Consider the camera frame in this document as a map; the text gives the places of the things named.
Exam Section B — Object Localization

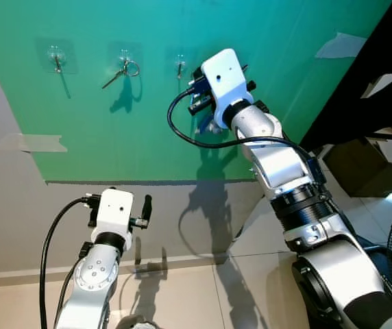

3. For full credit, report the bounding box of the grey robot foot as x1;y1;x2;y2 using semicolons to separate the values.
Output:
124;317;159;329

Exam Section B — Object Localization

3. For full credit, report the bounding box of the brown cardboard box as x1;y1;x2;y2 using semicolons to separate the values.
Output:
323;134;392;199

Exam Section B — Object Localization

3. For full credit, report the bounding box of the black table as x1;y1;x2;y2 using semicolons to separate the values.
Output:
299;0;392;153

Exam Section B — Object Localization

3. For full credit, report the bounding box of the clear adhesive wall hook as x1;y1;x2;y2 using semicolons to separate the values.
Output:
165;47;197;80
107;41;144;73
37;38;79;75

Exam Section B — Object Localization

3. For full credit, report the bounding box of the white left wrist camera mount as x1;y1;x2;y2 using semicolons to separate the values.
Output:
90;190;134;251

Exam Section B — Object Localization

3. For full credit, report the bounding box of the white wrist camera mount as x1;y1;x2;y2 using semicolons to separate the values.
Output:
90;190;134;251
201;48;254;127

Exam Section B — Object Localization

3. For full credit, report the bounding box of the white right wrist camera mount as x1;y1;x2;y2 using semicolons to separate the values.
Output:
201;48;254;127

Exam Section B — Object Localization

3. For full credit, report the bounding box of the silver key with ring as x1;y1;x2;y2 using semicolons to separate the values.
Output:
101;59;140;90

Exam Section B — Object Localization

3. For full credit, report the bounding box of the green wall board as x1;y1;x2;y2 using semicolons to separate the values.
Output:
0;0;392;184

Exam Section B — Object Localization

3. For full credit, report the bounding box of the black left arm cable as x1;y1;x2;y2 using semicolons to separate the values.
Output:
38;195;95;329

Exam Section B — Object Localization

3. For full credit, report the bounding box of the black bin with grey frame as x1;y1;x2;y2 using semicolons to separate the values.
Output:
350;233;392;309

